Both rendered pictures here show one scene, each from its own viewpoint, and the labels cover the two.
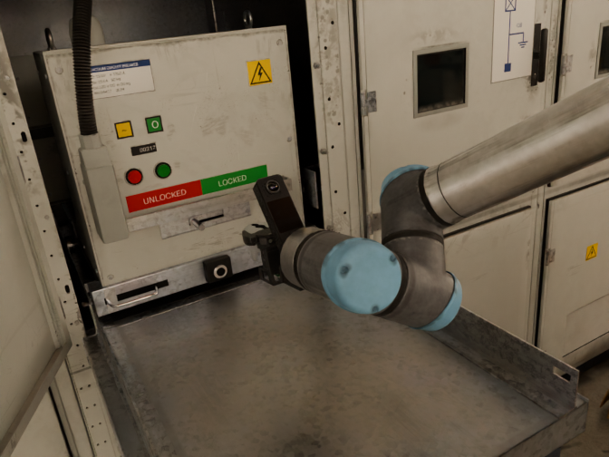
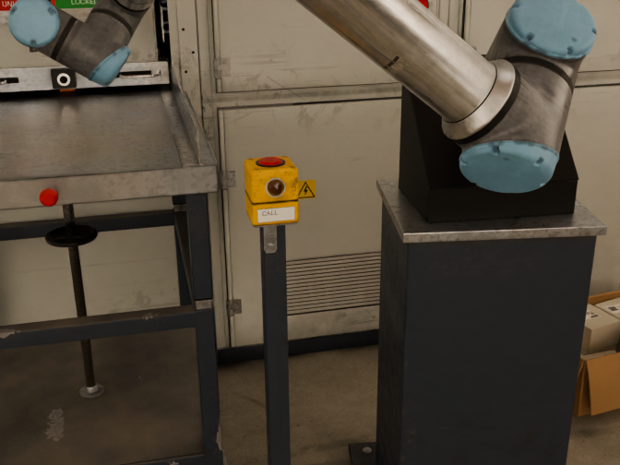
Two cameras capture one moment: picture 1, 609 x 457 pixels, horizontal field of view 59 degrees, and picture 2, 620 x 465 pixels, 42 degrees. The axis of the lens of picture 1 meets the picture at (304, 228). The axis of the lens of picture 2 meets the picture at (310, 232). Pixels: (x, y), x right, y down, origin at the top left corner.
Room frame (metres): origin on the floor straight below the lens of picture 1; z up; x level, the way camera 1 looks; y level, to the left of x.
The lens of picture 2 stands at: (-0.73, -0.94, 1.29)
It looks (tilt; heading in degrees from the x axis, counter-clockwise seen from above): 22 degrees down; 15
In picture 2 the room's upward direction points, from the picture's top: 1 degrees counter-clockwise
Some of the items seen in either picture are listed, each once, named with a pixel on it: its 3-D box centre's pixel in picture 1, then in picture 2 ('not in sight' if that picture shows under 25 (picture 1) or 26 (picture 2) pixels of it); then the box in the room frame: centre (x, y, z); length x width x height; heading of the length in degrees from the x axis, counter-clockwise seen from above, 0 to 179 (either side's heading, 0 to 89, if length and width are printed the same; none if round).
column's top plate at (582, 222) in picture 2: not in sight; (482, 205); (0.82, -0.89, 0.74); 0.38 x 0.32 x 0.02; 109
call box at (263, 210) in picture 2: not in sight; (271, 190); (0.50, -0.55, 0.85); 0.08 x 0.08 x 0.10; 28
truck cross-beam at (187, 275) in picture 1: (212, 264); (65, 76); (1.15, 0.22, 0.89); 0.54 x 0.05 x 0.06; 118
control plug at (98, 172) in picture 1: (102, 192); not in sight; (0.97, 0.37, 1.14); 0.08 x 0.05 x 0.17; 28
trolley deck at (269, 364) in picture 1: (298, 377); (60, 142); (0.79, 0.04, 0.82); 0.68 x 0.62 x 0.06; 28
